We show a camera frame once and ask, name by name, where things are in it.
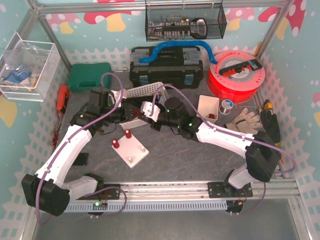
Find grey slotted cable duct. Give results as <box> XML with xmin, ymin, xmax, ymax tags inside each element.
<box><xmin>65</xmin><ymin>200</ymin><xmax>228</xmax><ymax>213</ymax></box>

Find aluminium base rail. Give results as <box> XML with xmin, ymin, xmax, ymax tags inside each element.
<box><xmin>74</xmin><ymin>178</ymin><xmax>300</xmax><ymax>202</ymax></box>

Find red multimeter probe leads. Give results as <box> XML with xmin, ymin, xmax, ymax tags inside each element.
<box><xmin>50</xmin><ymin>111</ymin><xmax>62</xmax><ymax>150</ymax></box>

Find white work glove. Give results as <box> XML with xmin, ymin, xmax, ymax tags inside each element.
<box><xmin>224</xmin><ymin>108</ymin><xmax>263</xmax><ymax>135</ymax></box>

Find white peg base plate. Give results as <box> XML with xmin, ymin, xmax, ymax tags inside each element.
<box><xmin>111</xmin><ymin>135</ymin><xmax>149</xmax><ymax>169</ymax></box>

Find white plastic perforated basket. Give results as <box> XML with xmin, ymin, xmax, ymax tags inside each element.
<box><xmin>119</xmin><ymin>82</ymin><xmax>169</xmax><ymax>130</ymax></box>

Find black wire mesh basket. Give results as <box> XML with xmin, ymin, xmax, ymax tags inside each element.
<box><xmin>145</xmin><ymin>0</ymin><xmax>227</xmax><ymax>42</ymax></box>

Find clear acrylic wall box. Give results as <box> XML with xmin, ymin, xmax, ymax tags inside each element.
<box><xmin>0</xmin><ymin>33</ymin><xmax>61</xmax><ymax>102</ymax></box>

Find blue white glove in box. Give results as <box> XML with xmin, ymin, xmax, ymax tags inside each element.
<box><xmin>4</xmin><ymin>66</ymin><xmax>32</xmax><ymax>86</ymax></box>

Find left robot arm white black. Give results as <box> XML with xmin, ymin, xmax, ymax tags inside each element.
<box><xmin>21</xmin><ymin>72</ymin><xmax>125</xmax><ymax>226</ymax></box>

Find yellow black screwdriver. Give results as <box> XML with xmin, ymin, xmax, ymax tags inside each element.
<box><xmin>257</xmin><ymin>99</ymin><xmax>273</xmax><ymax>114</ymax></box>

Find white small parts box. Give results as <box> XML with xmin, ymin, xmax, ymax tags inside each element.
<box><xmin>197</xmin><ymin>95</ymin><xmax>220</xmax><ymax>124</ymax></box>

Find blue corrugated hose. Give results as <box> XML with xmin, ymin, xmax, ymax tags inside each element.
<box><xmin>138</xmin><ymin>40</ymin><xmax>218</xmax><ymax>65</ymax></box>

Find green plastic tool case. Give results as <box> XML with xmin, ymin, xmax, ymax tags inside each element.
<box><xmin>67</xmin><ymin>62</ymin><xmax>112</xmax><ymax>92</ymax></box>

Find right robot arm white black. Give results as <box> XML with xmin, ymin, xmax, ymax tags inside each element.
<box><xmin>140</xmin><ymin>84</ymin><xmax>297</xmax><ymax>189</ymax></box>

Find black toolbox with blue latches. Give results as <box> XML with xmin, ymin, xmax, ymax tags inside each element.
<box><xmin>129</xmin><ymin>46</ymin><xmax>204</xmax><ymax>89</ymax></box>

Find black bracket on floor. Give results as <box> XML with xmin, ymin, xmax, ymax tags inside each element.
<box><xmin>72</xmin><ymin>152</ymin><xmax>89</xmax><ymax>166</ymax></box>

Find orange multimeter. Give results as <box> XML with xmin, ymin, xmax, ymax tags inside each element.
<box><xmin>56</xmin><ymin>84</ymin><xmax>71</xmax><ymax>114</ymax></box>

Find red filament spool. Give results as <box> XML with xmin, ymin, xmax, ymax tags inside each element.
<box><xmin>206</xmin><ymin>50</ymin><xmax>266</xmax><ymax>103</ymax></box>

